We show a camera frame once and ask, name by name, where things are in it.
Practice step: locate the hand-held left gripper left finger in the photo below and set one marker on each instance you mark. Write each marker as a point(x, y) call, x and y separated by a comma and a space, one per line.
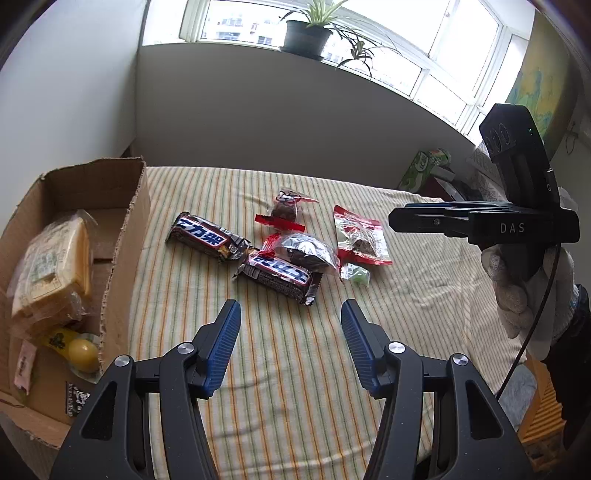
point(226, 341)

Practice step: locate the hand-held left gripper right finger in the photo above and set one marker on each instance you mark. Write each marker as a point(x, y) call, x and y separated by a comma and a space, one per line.
point(358, 341)

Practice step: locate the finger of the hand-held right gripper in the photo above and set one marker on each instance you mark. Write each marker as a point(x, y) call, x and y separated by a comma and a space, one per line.
point(415, 220)

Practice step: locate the small green candy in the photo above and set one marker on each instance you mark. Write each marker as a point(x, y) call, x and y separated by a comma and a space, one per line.
point(358, 274)

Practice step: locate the brown chocolate bar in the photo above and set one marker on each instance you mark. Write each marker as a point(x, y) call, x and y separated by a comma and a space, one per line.
point(203, 235)
point(277, 274)

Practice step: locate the silvery red-edged snack packet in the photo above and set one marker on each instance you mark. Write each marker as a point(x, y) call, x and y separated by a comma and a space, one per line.
point(304, 249)

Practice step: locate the brown cardboard box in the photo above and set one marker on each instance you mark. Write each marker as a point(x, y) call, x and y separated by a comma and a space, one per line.
point(124, 258)

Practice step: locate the small clear red-edged snack packet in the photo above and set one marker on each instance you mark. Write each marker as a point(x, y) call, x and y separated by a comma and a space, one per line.
point(284, 212)

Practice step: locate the small black snack packet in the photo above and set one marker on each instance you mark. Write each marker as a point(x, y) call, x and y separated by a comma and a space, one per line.
point(76, 399)

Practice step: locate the small yellow snack packet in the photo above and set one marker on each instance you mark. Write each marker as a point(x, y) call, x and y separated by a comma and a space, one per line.
point(55, 340)

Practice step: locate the sliced bread bag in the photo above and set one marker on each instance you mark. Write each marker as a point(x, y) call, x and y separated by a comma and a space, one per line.
point(51, 272)

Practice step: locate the small pink candy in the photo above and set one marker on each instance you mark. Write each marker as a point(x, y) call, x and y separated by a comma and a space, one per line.
point(23, 364)

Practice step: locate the person's right forearm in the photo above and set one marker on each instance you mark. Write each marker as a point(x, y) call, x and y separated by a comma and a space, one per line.
point(575, 369)

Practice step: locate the person's right hand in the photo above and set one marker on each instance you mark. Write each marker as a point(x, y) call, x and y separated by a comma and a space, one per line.
point(512, 300)

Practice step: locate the dark red wooden chest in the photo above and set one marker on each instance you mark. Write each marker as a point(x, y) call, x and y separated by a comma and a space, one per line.
point(434, 188)

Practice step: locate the green printed carton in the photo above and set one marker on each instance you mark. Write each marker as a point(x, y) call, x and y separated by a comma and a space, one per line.
point(420, 168)

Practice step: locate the striped bed sheet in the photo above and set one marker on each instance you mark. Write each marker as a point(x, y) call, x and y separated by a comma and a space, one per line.
point(291, 346)

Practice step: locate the white framed window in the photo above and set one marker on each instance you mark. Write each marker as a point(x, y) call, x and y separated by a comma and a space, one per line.
point(461, 46)

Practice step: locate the grey floor mat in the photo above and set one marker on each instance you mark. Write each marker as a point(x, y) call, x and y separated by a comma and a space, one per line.
point(517, 392)

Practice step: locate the potted spider plant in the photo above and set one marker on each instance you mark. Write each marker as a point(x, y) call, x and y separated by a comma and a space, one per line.
point(307, 37)

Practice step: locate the wall map poster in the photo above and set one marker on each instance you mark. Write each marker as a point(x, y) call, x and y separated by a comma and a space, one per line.
point(535, 83)

